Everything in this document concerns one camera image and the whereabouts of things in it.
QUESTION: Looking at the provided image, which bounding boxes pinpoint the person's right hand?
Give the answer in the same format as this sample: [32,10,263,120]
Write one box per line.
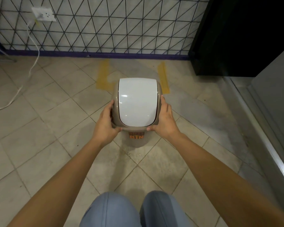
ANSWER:
[146,95,182,140]

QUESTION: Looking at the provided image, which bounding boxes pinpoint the person's left hand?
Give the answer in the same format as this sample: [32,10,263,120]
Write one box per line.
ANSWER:
[92,102,123,147]

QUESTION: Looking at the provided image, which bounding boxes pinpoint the beige trash bin white lid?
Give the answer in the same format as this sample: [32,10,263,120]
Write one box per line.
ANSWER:
[110,78,162,148]

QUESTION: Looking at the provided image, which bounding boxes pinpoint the person's left forearm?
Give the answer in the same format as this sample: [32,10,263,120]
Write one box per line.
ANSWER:
[7,139,109,227]

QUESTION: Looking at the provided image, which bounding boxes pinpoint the person's right forearm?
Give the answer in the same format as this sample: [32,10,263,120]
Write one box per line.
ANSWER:
[167,132,284,227]

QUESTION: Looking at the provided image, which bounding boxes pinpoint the orange bin label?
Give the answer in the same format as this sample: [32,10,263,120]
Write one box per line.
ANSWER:
[129,131,145,140]

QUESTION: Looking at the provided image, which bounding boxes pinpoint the person's legs in blue jeans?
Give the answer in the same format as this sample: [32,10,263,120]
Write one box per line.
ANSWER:
[79,190,192,227]

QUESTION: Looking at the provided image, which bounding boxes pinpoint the black cabinet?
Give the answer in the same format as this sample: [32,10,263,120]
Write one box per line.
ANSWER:
[189,0,284,77]

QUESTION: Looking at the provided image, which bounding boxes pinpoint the white power cable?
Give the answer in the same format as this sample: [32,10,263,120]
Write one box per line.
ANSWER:
[0,19,40,113]

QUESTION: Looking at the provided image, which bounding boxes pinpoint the grey metal door frame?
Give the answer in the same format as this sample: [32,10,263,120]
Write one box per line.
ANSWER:
[224,42,284,211]

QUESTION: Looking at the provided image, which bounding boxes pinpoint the white wall power socket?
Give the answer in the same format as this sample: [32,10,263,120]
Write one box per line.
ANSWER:
[31,7,57,22]

